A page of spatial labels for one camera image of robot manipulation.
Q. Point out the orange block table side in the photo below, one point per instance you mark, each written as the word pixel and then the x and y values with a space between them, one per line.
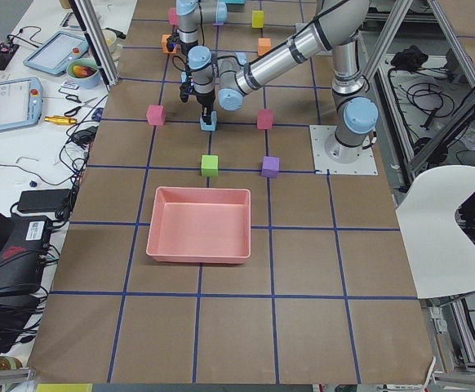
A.
pixel 163 42

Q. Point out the far pink foam block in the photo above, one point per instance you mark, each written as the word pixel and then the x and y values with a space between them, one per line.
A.
pixel 173 17

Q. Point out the pink block table side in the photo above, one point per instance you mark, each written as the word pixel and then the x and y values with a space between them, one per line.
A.
pixel 156 115

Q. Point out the green foam block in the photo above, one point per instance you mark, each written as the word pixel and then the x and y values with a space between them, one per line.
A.
pixel 210 165

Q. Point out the pink block robot side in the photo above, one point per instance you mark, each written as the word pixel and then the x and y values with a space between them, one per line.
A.
pixel 264 119

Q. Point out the white bowl with lemon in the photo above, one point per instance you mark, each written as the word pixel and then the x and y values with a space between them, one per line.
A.
pixel 111 40

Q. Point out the orange block robot side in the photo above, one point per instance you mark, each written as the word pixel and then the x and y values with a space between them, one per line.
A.
pixel 264 45

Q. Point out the yellow foam block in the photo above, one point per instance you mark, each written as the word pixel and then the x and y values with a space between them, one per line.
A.
pixel 257 19

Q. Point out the near purple foam block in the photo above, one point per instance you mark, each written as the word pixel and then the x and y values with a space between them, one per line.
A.
pixel 270 167

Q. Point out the green bowl with fruit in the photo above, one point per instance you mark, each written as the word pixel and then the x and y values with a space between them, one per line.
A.
pixel 84 73

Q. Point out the pink plastic tray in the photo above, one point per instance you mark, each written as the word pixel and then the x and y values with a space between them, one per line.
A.
pixel 200 225

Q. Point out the black scissors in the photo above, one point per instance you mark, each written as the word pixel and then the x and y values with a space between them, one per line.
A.
pixel 80 105

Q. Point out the far teach pendant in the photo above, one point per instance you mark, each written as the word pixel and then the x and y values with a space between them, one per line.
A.
pixel 55 55

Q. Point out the teach pendant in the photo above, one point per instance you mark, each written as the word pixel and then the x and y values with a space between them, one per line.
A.
pixel 55 55
pixel 20 103

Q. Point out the brass cylinder tool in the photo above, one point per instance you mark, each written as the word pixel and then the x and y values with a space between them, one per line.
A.
pixel 61 120

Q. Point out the near teach pendant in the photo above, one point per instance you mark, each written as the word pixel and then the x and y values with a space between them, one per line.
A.
pixel 20 103

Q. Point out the black power adapter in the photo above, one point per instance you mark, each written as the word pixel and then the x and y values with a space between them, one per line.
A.
pixel 48 200

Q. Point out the black electronics box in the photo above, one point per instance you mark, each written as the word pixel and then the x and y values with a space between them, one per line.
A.
pixel 24 240

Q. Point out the white chair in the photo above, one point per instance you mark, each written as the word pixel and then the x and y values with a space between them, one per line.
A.
pixel 440 254

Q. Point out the aluminium frame post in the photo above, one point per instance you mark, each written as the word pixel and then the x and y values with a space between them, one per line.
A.
pixel 90 26

